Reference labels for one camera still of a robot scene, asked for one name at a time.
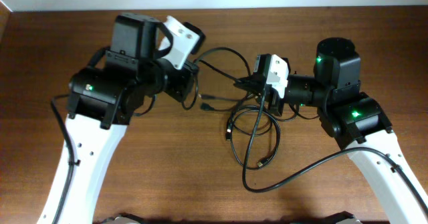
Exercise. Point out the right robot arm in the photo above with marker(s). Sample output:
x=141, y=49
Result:
x=356, y=121

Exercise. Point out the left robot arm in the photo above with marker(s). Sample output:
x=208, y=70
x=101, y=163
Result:
x=146, y=57

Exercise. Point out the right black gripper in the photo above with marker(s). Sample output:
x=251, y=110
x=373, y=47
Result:
x=274, y=102

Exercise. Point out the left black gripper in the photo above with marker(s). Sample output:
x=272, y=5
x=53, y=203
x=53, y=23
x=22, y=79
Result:
x=185, y=75

